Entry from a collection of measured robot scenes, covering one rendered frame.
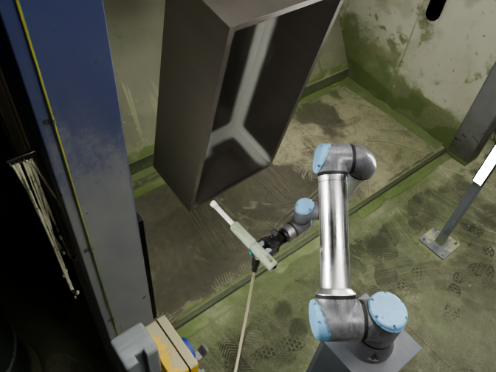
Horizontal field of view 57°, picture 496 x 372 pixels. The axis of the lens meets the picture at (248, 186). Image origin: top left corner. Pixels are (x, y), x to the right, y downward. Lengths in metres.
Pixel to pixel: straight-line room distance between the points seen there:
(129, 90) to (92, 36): 2.18
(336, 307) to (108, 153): 0.98
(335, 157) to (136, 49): 1.80
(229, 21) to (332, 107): 2.50
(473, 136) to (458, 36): 0.73
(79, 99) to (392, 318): 1.27
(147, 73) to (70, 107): 2.18
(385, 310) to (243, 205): 1.54
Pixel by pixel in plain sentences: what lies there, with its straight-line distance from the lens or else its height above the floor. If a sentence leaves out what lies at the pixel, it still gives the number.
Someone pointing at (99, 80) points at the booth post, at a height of 1.80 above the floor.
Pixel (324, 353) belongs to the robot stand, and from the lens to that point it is 2.03.
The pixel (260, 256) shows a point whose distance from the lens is 2.20.
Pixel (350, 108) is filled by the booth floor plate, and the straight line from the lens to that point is 4.01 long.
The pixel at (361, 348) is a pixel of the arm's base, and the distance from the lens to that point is 1.91.
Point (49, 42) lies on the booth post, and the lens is 0.94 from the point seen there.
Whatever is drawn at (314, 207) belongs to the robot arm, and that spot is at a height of 0.66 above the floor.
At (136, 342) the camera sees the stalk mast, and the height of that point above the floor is 1.64.
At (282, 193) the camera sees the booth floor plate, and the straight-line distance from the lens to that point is 3.15.
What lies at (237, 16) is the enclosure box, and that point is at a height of 1.64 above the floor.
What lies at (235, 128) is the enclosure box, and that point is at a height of 0.53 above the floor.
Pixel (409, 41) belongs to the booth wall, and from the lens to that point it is 3.84.
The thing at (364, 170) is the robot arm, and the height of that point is 1.15.
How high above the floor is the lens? 2.37
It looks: 47 degrees down
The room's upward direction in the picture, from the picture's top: 7 degrees clockwise
